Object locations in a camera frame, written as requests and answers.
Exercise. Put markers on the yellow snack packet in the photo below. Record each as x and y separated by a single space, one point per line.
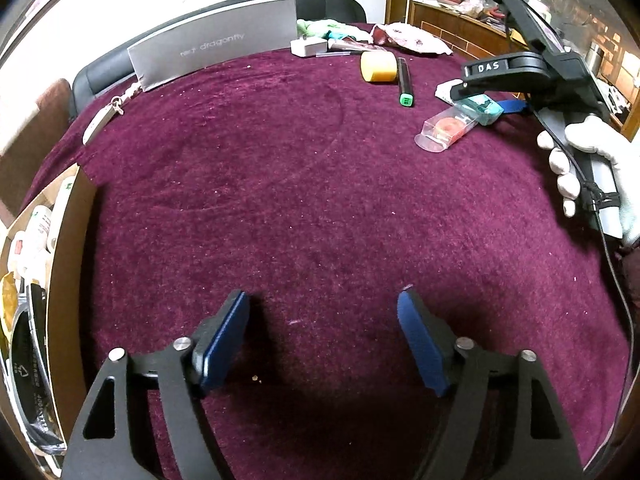
7 305

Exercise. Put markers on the black gold snack bag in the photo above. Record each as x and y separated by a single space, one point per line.
30 375

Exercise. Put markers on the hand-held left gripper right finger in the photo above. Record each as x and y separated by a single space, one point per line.
422 345

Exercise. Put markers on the floral plastic bag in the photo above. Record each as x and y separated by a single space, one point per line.
415 37

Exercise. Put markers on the white key fob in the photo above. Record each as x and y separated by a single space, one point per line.
100 120

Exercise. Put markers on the white bottle green label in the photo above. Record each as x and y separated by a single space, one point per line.
37 227
64 205

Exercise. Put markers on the white paper packet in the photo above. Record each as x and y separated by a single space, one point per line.
445 91

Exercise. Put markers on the white pink tube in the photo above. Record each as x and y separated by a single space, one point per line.
350 47

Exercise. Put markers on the clear plastic pack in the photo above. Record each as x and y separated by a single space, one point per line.
445 127

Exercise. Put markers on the person's right hand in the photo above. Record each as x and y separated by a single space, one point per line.
625 170

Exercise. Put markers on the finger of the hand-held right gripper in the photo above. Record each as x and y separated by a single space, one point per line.
512 106
475 90

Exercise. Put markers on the steel thermos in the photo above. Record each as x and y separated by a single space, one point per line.
595 55

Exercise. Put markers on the cardboard box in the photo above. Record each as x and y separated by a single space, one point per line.
70 260

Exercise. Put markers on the grey shoe box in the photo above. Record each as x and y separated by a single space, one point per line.
210 42

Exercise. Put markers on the green cloth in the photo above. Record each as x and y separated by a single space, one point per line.
320 25

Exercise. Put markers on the white bottle red label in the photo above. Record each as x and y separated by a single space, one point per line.
19 250

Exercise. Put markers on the crumpled plastic bag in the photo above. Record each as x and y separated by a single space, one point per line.
472 6

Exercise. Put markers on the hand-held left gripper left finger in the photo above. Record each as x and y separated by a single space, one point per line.
225 345

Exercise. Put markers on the teal tissue packet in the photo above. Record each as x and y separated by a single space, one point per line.
482 110

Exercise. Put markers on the white charger plug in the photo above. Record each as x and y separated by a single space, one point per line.
310 47

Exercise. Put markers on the black marker green cap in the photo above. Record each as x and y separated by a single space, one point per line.
404 80

